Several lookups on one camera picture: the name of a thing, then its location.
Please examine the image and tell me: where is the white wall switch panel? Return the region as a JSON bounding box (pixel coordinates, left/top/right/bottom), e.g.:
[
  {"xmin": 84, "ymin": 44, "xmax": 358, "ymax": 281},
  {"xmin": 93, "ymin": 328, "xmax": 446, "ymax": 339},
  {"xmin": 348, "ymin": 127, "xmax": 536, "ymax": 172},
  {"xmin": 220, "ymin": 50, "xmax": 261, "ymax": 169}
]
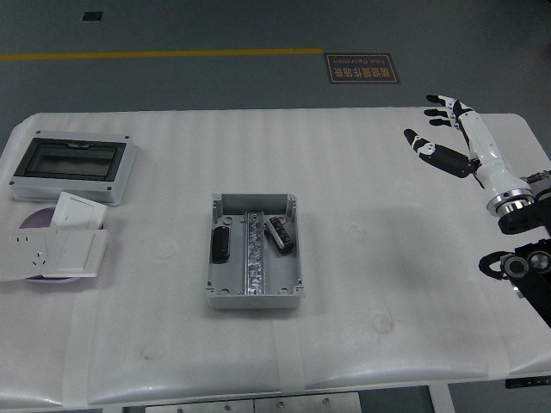
[
  {"xmin": 52, "ymin": 191, "xmax": 108, "ymax": 229},
  {"xmin": 42, "ymin": 228, "xmax": 109, "ymax": 277}
]

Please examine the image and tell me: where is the white table leg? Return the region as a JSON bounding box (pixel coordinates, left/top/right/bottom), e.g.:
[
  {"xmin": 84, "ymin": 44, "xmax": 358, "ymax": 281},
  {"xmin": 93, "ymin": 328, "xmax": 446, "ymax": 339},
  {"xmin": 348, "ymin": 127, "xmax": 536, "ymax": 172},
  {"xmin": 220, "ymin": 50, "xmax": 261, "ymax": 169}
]
[{"xmin": 427, "ymin": 384, "xmax": 456, "ymax": 413}]

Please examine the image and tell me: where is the brown floor sign sticker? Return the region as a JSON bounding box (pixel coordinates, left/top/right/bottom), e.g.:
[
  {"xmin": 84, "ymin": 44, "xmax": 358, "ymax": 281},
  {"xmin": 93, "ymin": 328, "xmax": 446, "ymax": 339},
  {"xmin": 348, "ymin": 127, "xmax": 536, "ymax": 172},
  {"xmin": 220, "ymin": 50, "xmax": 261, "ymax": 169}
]
[{"xmin": 325, "ymin": 53, "xmax": 402, "ymax": 86}]

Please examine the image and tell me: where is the black table frame bar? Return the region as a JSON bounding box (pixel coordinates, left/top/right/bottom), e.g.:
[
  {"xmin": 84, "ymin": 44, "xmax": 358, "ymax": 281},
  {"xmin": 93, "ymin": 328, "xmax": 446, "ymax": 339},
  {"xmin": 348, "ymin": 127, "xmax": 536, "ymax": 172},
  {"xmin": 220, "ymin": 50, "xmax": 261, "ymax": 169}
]
[{"xmin": 505, "ymin": 377, "xmax": 551, "ymax": 390}]

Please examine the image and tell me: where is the white foam table mat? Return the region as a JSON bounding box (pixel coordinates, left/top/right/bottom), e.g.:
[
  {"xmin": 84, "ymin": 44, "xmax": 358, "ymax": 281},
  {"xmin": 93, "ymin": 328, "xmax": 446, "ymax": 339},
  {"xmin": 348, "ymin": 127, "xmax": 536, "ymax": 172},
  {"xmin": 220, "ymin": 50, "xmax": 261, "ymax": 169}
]
[{"xmin": 0, "ymin": 107, "xmax": 551, "ymax": 408}]

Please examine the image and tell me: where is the white tape strip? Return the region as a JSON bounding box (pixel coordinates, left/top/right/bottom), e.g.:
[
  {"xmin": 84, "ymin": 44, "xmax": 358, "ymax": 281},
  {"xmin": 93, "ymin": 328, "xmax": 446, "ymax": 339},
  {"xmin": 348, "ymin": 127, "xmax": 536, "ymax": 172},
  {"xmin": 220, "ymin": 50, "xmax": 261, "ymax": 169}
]
[{"xmin": 61, "ymin": 296, "xmax": 98, "ymax": 408}]

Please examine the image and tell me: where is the white wall socket panel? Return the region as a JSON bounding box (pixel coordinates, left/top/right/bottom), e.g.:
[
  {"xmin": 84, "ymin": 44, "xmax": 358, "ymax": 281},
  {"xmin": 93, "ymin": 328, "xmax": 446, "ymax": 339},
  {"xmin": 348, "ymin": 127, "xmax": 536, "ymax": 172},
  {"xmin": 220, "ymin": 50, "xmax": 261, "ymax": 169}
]
[{"xmin": 0, "ymin": 230, "xmax": 57, "ymax": 283}]

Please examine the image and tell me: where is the purple round plate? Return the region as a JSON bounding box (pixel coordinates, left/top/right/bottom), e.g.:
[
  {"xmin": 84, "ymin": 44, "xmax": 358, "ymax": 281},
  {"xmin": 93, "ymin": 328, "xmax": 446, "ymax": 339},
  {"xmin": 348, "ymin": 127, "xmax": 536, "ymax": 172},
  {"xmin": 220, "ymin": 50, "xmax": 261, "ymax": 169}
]
[{"xmin": 19, "ymin": 206, "xmax": 107, "ymax": 286}]

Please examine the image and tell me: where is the grey open junction box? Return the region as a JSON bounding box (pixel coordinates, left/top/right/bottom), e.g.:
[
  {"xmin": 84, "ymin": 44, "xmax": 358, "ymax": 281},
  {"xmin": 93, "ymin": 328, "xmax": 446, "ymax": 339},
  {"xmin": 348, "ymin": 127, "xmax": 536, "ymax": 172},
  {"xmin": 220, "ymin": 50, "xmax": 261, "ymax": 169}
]
[{"xmin": 205, "ymin": 192, "xmax": 306, "ymax": 311}]

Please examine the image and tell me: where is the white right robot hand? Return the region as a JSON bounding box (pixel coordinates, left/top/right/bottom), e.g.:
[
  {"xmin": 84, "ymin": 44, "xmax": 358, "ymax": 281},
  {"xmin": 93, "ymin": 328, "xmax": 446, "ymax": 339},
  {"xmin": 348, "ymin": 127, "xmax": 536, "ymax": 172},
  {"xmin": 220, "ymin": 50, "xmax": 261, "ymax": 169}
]
[{"xmin": 403, "ymin": 93, "xmax": 531, "ymax": 203}]

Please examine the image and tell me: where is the grey distribution box dark window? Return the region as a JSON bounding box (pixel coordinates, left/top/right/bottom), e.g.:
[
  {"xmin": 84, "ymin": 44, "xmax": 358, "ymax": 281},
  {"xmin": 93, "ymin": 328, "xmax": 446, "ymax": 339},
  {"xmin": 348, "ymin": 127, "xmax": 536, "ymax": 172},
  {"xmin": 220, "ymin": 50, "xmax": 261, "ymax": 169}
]
[{"xmin": 8, "ymin": 130, "xmax": 139, "ymax": 208}]

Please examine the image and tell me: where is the silver metal mounting rail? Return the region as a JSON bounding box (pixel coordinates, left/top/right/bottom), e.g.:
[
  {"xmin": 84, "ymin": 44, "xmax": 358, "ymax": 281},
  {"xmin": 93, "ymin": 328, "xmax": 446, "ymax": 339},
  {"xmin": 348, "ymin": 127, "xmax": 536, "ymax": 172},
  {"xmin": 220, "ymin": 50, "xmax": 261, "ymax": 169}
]
[{"xmin": 243, "ymin": 210, "xmax": 267, "ymax": 297}]

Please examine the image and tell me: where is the grey metal bracket plate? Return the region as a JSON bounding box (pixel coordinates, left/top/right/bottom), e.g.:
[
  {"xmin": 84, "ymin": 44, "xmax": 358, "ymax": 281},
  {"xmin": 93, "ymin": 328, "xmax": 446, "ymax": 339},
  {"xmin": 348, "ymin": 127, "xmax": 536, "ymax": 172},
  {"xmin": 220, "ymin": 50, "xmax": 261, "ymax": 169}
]
[{"xmin": 121, "ymin": 391, "xmax": 362, "ymax": 413}]

